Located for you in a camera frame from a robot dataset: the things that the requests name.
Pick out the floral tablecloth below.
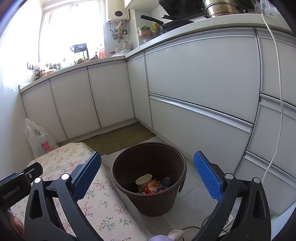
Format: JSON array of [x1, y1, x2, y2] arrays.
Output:
[[9, 142, 148, 241]]

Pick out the brown trash bin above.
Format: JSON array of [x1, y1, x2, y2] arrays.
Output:
[[111, 142, 187, 217]]

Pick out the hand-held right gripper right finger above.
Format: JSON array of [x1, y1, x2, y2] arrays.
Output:
[[193, 151, 271, 241]]

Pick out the white water heater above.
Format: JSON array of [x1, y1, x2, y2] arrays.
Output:
[[106, 0, 130, 23]]

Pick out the wall rack with packets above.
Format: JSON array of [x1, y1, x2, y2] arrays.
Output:
[[137, 23, 163, 37]]

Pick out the pile of food items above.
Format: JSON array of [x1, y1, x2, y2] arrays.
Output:
[[35, 57, 99, 79]]

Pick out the black cable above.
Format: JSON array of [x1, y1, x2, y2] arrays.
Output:
[[180, 214, 213, 234]]

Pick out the steel pot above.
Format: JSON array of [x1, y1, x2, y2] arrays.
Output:
[[202, 0, 248, 18]]

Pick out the white cabinet with doors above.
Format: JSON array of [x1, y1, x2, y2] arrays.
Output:
[[20, 56, 145, 141]]

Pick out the white cabinet with drawers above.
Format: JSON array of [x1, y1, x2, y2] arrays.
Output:
[[126, 20, 296, 216]]

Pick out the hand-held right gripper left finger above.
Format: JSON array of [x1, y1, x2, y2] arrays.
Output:
[[24, 151, 103, 241]]

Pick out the white cable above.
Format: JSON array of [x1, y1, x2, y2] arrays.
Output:
[[261, 11, 284, 184]]

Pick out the clear plastic bag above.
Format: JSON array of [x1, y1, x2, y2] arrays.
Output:
[[254, 0, 278, 16]]

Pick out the person's left hand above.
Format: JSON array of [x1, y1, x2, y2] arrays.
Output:
[[8, 207, 25, 237]]

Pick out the dark rack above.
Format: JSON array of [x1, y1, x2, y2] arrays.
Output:
[[69, 43, 89, 58]]

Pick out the white plastic shopping bag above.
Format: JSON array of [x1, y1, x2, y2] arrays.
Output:
[[25, 118, 59, 159]]

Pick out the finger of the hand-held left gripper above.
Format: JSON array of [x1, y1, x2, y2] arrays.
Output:
[[18, 162, 43, 184], [0, 173, 18, 185]]

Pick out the black range hood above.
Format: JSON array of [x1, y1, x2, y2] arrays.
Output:
[[157, 0, 206, 18]]

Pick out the black wok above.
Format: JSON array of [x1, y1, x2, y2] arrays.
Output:
[[140, 14, 195, 35]]

